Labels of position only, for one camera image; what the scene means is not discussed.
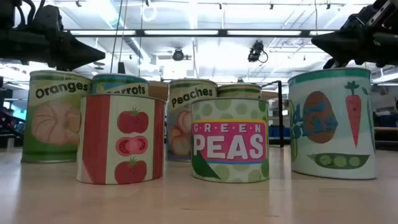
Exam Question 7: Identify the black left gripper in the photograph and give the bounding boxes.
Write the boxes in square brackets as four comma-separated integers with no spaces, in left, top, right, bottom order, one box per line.
[29,29,106,72]

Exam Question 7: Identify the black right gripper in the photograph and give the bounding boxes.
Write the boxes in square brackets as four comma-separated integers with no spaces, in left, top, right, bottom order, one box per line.
[312,14,379,68]

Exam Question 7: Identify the carrots label tall can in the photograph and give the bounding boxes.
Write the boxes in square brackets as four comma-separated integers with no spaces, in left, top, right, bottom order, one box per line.
[91,73,150,97]

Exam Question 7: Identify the oranges label tall can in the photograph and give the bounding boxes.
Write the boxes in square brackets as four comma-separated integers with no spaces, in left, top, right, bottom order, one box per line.
[21,70,93,164]

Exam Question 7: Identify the tomato picture short can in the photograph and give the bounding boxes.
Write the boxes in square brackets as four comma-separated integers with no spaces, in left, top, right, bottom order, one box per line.
[75,93,167,185]

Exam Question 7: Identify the pears label tall can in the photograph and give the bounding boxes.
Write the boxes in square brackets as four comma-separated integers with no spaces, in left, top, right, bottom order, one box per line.
[216,83,262,101]

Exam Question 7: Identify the peaches label tall can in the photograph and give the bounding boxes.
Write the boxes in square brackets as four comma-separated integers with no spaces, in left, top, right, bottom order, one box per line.
[166,78,218,162]

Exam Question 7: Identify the wooden shelf with black legs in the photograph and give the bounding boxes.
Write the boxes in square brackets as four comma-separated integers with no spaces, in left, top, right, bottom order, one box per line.
[114,61,284,149]

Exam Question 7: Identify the mixed vegetables picture can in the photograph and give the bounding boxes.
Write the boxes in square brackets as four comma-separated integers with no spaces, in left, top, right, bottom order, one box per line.
[287,67,377,180]

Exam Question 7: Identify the blue storage bins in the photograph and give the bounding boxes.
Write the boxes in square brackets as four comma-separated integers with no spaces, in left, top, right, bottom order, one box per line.
[376,113,398,128]
[269,124,292,138]

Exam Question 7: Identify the round black ceiling fixture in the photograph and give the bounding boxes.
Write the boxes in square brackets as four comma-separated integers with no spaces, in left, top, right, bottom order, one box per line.
[172,48,192,62]

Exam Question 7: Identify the black overhead light bar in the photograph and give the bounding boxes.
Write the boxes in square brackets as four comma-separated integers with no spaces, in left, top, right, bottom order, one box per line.
[63,29,338,39]

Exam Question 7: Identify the green peas short can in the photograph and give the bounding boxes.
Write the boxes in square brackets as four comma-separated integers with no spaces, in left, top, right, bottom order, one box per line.
[190,97,270,184]

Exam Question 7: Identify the black hanging cable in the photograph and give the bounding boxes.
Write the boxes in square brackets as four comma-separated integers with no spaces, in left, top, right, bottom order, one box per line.
[110,0,124,74]

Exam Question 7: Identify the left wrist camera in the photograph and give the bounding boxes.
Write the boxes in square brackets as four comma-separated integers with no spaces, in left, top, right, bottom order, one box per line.
[33,4,65,34]

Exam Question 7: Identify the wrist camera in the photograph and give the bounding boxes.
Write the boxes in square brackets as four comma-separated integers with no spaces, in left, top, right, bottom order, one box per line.
[357,0,398,30]
[33,4,65,34]

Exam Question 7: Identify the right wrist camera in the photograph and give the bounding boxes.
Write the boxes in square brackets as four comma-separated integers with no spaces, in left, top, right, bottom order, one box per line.
[357,0,398,30]

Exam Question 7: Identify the thin grey hanging cable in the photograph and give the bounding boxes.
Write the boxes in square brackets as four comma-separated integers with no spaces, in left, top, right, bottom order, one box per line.
[119,0,129,63]

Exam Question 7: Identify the black overhead camera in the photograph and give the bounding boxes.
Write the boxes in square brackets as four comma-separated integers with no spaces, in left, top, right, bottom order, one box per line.
[247,39,269,64]

